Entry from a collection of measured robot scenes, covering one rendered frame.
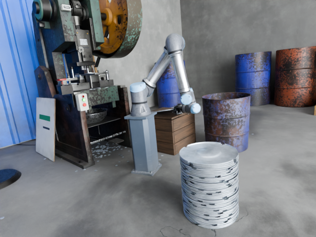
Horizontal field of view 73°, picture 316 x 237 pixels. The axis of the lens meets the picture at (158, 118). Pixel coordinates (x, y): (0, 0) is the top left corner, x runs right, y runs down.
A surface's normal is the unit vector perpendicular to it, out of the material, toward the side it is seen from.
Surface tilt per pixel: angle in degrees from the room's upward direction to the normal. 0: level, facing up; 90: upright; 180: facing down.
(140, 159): 90
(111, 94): 90
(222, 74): 90
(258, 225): 0
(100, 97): 90
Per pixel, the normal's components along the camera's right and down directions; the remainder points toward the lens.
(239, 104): 0.20, 0.25
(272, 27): -0.66, 0.23
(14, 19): 0.74, 0.09
